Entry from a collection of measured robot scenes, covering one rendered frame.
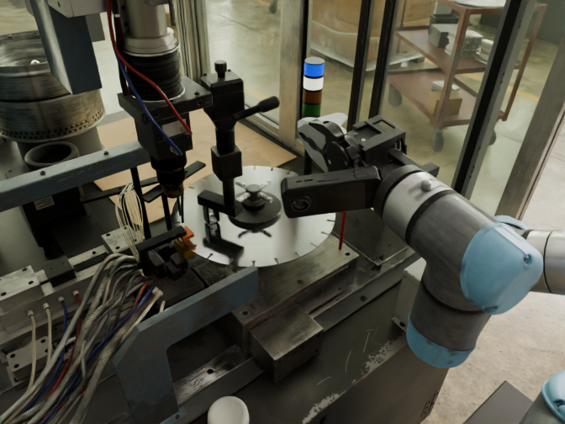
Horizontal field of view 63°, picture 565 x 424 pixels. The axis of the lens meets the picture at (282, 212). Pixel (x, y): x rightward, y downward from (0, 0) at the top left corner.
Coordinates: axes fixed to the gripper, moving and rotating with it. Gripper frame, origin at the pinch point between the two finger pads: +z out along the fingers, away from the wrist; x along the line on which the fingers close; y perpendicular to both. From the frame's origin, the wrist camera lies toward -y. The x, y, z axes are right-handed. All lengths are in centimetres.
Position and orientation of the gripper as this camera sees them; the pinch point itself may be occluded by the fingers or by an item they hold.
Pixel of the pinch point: (299, 129)
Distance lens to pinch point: 65.7
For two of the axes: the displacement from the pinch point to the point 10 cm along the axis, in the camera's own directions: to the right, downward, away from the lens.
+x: -1.3, -7.3, -6.7
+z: -4.8, -5.5, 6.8
